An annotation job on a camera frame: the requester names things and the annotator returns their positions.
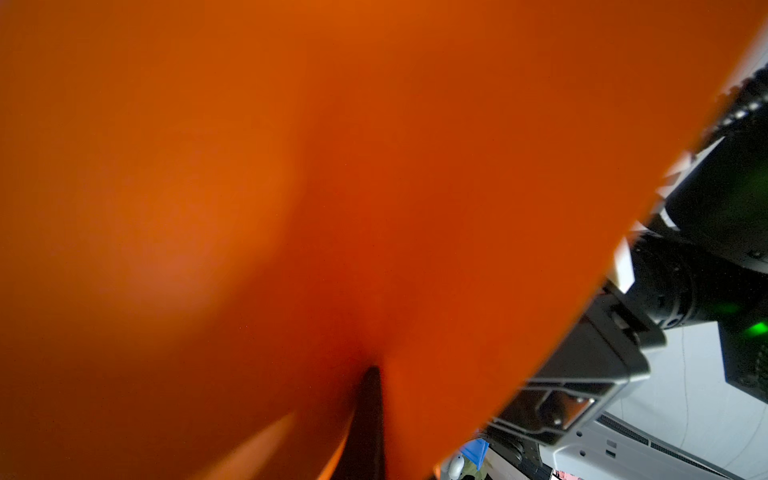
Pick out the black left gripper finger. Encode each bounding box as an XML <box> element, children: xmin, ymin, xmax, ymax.
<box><xmin>331</xmin><ymin>366</ymin><xmax>386</xmax><ymax>480</ymax></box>

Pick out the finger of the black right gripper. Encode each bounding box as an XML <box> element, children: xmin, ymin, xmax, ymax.
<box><xmin>485</xmin><ymin>382</ymin><xmax>627</xmax><ymax>446</ymax></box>

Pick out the orange wrapping paper sheet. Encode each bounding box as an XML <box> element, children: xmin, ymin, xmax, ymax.
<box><xmin>1</xmin><ymin>1</ymin><xmax>767</xmax><ymax>479</ymax></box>

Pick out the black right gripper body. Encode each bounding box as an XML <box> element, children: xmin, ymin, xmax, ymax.
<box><xmin>527</xmin><ymin>287</ymin><xmax>666</xmax><ymax>396</ymax></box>

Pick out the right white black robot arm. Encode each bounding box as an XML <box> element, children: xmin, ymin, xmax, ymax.
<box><xmin>480</xmin><ymin>68</ymin><xmax>767</xmax><ymax>479</ymax></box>

